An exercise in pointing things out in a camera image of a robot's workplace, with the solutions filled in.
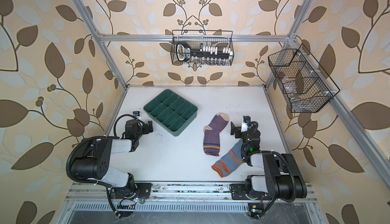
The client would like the green divided tray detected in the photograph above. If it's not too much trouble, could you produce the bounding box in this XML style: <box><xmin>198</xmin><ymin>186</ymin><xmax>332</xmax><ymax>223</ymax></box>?
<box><xmin>143</xmin><ymin>89</ymin><xmax>198</xmax><ymax>137</ymax></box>

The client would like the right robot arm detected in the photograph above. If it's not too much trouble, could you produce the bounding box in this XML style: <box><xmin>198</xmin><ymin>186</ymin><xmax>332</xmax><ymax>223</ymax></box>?
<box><xmin>230</xmin><ymin>116</ymin><xmax>307</xmax><ymax>203</ymax></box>

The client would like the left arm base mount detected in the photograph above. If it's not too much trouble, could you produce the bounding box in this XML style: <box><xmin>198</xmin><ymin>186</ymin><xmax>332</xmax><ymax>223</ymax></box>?
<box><xmin>109</xmin><ymin>182</ymin><xmax>152</xmax><ymax>200</ymax></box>

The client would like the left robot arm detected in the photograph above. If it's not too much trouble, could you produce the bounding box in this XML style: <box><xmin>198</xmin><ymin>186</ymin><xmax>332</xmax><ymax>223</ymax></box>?
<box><xmin>66</xmin><ymin>111</ymin><xmax>153</xmax><ymax>193</ymax></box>

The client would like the black tool rack in basket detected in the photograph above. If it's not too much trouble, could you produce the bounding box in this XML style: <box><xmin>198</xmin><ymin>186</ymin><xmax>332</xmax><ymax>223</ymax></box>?
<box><xmin>173</xmin><ymin>41</ymin><xmax>234</xmax><ymax>62</ymax></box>

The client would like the aluminium front rail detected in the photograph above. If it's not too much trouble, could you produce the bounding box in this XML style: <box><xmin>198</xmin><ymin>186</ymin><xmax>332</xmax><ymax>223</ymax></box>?
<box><xmin>65</xmin><ymin>181</ymin><xmax>317</xmax><ymax>202</ymax></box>

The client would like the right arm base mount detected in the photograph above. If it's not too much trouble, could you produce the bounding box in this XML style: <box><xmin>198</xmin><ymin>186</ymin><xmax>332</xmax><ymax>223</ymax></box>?
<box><xmin>229</xmin><ymin>183</ymin><xmax>272</xmax><ymax>201</ymax></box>

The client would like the blue striped sock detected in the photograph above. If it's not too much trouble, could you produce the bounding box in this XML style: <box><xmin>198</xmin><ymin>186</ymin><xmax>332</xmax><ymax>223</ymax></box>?
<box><xmin>211</xmin><ymin>140</ymin><xmax>243</xmax><ymax>178</ymax></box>

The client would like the back wire basket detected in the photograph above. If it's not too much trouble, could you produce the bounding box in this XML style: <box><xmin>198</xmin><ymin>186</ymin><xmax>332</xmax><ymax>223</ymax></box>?
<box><xmin>170</xmin><ymin>29</ymin><xmax>234</xmax><ymax>66</ymax></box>

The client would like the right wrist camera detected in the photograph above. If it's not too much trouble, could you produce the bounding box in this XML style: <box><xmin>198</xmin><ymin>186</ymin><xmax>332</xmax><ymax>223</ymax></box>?
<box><xmin>241</xmin><ymin>115</ymin><xmax>251</xmax><ymax>132</ymax></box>

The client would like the side wire basket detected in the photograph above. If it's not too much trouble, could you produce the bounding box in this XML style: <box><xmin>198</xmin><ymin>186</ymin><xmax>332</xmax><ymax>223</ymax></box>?
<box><xmin>268</xmin><ymin>44</ymin><xmax>340</xmax><ymax>113</ymax></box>

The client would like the purple sock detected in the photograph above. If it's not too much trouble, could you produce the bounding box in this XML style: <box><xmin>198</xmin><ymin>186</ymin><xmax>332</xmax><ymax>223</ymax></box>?
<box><xmin>203</xmin><ymin>112</ymin><xmax>230</xmax><ymax>157</ymax></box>

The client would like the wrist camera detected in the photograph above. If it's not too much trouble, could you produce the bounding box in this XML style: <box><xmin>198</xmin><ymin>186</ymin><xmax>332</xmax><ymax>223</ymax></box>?
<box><xmin>241</xmin><ymin>115</ymin><xmax>251</xmax><ymax>132</ymax></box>
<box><xmin>133</xmin><ymin>111</ymin><xmax>141</xmax><ymax>119</ymax></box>

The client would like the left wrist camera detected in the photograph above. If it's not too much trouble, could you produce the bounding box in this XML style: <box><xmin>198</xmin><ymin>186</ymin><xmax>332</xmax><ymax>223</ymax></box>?
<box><xmin>133</xmin><ymin>111</ymin><xmax>141</xmax><ymax>119</ymax></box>

